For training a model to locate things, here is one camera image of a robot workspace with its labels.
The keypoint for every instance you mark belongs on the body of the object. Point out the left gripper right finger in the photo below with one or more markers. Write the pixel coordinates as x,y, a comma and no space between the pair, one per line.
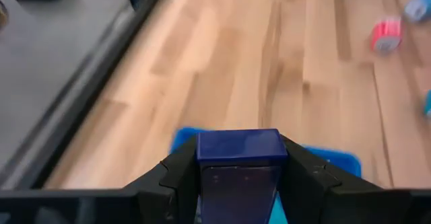
306,183

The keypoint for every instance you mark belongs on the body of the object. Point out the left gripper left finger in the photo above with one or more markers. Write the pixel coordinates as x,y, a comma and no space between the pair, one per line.
171,190

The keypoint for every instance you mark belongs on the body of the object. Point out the teal box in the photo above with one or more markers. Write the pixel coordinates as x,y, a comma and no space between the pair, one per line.
277,214

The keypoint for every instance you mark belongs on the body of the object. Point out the blue plastic case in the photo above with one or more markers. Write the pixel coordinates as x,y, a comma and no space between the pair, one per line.
240,146

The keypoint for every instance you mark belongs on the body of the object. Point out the blue plastic basket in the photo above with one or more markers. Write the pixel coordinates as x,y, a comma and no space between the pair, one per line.
340,163

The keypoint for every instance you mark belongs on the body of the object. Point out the teal white charger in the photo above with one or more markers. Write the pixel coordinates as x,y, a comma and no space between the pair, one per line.
428,104

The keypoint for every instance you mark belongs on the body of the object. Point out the blue white charger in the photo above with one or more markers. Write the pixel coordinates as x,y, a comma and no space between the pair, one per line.
419,8

